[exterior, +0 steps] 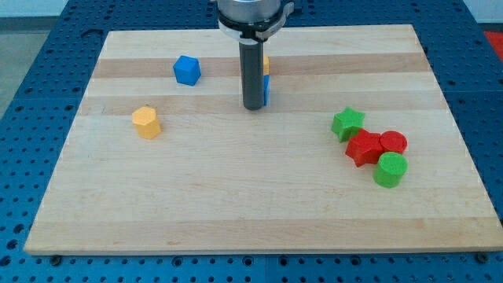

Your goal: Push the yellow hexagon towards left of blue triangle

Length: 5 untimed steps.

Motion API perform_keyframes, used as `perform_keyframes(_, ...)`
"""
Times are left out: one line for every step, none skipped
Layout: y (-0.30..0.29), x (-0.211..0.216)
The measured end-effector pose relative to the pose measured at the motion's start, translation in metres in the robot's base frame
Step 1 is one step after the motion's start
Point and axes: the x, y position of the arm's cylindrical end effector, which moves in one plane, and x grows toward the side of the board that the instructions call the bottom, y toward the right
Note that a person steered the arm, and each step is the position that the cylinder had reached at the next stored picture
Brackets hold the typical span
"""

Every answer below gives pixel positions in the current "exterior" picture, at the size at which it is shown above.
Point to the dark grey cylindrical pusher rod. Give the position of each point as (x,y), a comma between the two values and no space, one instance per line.
(251,66)

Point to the blue triangle block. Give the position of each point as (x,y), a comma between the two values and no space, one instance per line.
(266,80)

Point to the yellow hexagon block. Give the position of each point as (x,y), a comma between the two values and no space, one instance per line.
(146,122)

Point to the yellow block behind rod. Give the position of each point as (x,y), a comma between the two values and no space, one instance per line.
(266,65)

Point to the blue cube block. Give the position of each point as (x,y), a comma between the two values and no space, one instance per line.
(187,70)

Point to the green star block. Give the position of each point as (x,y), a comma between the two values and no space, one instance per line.
(347,124)

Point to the wooden board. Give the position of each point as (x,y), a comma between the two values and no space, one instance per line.
(220,179)

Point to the red star block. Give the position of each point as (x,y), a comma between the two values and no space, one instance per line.
(364,148)

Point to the red cylinder block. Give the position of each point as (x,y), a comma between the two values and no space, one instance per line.
(393,141)

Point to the green cylinder block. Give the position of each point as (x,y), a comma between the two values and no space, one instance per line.
(390,169)

